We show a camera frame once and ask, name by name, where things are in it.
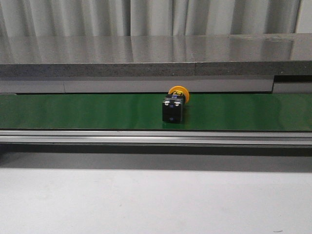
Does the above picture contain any green conveyor belt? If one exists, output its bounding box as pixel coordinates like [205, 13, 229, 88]
[0, 92, 312, 148]

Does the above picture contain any grey speckled stone counter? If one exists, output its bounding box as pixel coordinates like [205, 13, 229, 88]
[0, 33, 312, 94]

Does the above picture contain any white pleated curtain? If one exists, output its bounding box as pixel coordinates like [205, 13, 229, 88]
[0, 0, 312, 37]

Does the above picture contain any yellow black push button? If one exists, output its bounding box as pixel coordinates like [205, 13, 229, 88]
[162, 86, 190, 123]

